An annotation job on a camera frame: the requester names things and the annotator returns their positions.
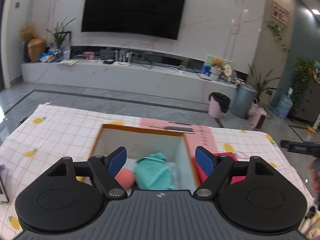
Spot orange round vase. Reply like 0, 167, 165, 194
27, 37, 47, 63

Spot white marble television console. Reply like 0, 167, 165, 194
21, 45, 238, 98

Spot green potted grass plant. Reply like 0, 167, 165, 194
47, 17, 77, 51

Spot dried yellow flowers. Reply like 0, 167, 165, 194
18, 22, 38, 42

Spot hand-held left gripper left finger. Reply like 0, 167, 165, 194
49, 146, 128, 201

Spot tall leafy potted plant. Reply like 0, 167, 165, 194
247, 62, 278, 103

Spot yellow green papers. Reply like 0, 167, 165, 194
57, 59, 80, 66

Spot lemon print checked tablecloth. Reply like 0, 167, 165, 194
0, 103, 316, 240

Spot blue snack packets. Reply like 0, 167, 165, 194
38, 49, 57, 63

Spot bushy green plant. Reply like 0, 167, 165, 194
292, 58, 317, 107

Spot person's right hand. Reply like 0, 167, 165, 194
308, 163, 320, 195

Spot small pink heater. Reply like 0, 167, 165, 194
249, 107, 268, 130

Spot black wall television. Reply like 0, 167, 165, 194
81, 0, 188, 41

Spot framed wall picture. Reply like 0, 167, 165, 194
272, 0, 291, 27

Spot red felt pouch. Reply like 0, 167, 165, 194
197, 151, 247, 185

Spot clear plastic bag with vase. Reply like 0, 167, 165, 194
59, 31, 72, 60

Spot pink printed sheet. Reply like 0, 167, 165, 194
139, 117, 216, 157

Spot grey metal trash can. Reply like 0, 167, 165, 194
230, 83, 258, 119

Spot coral soft ball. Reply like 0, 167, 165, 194
114, 168, 136, 188

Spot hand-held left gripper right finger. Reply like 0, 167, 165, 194
195, 146, 274, 197

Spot white router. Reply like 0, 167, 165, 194
113, 49, 133, 67

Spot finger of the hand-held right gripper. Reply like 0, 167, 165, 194
280, 140, 320, 155

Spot teal cloth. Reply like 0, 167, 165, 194
133, 152, 176, 190

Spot dark cabinet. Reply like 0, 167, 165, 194
294, 76, 320, 128

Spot pink trash bin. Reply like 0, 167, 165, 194
208, 92, 231, 119

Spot blue water bottle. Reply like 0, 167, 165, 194
274, 87, 294, 120

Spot black remote control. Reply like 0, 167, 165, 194
149, 126, 195, 134

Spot hanging green vine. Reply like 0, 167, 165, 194
266, 21, 291, 53

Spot orange cardboard box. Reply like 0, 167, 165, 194
91, 123, 202, 191

